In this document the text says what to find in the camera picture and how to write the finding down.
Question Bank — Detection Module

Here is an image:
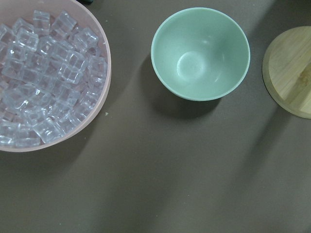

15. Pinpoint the pile of clear ice cubes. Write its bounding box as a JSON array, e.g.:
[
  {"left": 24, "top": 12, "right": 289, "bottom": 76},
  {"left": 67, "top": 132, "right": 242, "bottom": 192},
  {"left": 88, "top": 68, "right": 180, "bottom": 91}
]
[{"left": 0, "top": 10, "right": 108, "bottom": 149}]

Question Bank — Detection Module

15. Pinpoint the wooden cup tree stand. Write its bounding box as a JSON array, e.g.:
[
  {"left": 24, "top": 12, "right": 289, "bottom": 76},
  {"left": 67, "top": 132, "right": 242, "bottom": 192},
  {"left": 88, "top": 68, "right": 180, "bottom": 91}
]
[{"left": 262, "top": 26, "right": 311, "bottom": 119}]

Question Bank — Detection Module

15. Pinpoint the mint green bowl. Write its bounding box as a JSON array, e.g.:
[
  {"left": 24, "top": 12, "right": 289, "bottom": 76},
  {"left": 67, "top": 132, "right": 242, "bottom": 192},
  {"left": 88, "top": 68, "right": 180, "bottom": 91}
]
[{"left": 151, "top": 7, "right": 251, "bottom": 101}]

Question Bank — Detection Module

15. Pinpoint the pink bowl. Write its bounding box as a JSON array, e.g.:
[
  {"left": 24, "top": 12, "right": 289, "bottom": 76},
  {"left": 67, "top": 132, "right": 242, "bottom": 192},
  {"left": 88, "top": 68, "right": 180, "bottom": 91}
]
[{"left": 0, "top": 0, "right": 111, "bottom": 152}]

